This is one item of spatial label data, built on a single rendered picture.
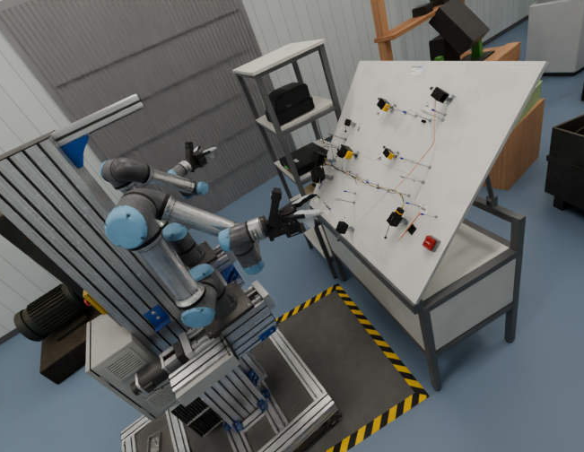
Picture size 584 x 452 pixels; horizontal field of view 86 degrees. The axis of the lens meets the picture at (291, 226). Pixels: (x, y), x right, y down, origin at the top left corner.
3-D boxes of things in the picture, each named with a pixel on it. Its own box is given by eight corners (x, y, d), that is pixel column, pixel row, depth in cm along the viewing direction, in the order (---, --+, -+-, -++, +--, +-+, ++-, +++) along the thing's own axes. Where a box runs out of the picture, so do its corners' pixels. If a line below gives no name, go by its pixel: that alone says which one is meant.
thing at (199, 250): (185, 272, 171) (175, 259, 166) (178, 260, 183) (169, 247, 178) (209, 256, 175) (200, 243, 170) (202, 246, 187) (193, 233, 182)
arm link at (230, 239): (228, 245, 111) (216, 227, 106) (257, 235, 109) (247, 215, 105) (226, 259, 104) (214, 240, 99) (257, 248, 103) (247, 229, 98)
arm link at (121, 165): (124, 152, 140) (211, 180, 179) (113, 154, 146) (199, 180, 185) (119, 178, 139) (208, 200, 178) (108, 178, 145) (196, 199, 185)
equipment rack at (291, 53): (334, 280, 289) (252, 73, 187) (308, 247, 339) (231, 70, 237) (379, 253, 295) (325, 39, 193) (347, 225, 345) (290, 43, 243)
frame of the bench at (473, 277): (436, 393, 189) (422, 310, 145) (341, 279, 286) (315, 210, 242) (515, 341, 196) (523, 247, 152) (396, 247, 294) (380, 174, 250)
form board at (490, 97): (311, 204, 239) (309, 204, 238) (361, 61, 204) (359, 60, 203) (417, 304, 141) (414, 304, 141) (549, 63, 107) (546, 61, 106)
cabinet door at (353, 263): (368, 290, 215) (354, 247, 194) (331, 249, 261) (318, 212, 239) (370, 288, 216) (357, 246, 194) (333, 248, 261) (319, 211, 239)
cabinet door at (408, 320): (423, 352, 170) (414, 306, 148) (367, 290, 215) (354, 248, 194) (427, 349, 170) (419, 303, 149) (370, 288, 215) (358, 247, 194)
